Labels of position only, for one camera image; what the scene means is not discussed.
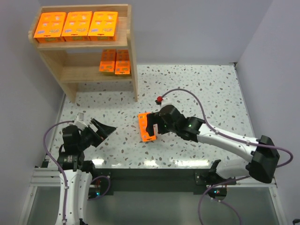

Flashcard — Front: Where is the aluminium rail frame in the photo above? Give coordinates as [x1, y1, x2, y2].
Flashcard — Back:
[26, 65, 280, 225]

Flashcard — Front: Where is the wooden two-tier shelf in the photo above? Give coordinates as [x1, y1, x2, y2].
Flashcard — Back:
[28, 4, 138, 103]

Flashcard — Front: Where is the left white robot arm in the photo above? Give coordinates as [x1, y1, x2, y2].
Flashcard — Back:
[56, 119, 116, 225]

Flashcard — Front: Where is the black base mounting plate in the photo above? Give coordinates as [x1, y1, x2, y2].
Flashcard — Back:
[92, 168, 225, 195]

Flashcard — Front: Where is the purple cable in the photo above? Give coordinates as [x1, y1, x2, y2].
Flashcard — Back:
[43, 120, 111, 225]
[156, 88, 294, 225]

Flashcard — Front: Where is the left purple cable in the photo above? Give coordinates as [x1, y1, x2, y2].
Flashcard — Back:
[43, 120, 111, 225]

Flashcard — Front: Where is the orange sponge box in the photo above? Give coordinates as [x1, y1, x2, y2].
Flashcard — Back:
[88, 11, 118, 41]
[138, 112, 157, 142]
[34, 12, 66, 43]
[99, 49, 116, 74]
[61, 11, 92, 42]
[115, 49, 130, 76]

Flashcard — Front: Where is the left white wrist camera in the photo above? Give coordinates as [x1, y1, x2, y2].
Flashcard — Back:
[74, 112, 88, 130]

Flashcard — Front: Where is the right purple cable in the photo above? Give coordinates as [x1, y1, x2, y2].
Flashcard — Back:
[156, 88, 294, 225]

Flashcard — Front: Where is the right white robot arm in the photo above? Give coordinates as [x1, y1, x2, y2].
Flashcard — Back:
[146, 105, 280, 184]

